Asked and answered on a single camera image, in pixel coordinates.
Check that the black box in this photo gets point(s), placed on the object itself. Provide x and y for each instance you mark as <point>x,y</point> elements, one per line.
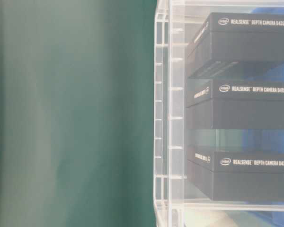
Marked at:
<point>235,104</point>
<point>236,174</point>
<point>235,43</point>

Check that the green table cloth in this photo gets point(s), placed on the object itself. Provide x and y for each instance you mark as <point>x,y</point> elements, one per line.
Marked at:
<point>76,113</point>

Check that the clear plastic storage case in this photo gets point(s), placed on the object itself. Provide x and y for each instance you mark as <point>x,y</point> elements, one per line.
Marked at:
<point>177,202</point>

